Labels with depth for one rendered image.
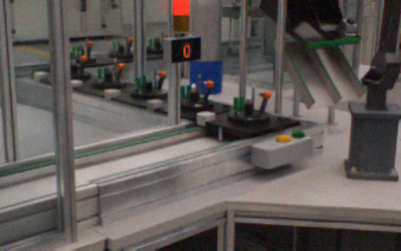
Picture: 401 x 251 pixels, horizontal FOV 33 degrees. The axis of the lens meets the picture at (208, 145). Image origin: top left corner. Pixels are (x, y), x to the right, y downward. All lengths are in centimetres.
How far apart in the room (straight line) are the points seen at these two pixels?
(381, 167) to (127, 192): 77
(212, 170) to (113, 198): 34
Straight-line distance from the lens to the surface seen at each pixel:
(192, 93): 236
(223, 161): 190
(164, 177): 176
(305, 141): 205
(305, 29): 242
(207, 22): 308
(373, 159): 203
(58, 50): 145
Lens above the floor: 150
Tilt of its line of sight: 16 degrees down
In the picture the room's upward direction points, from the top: 1 degrees clockwise
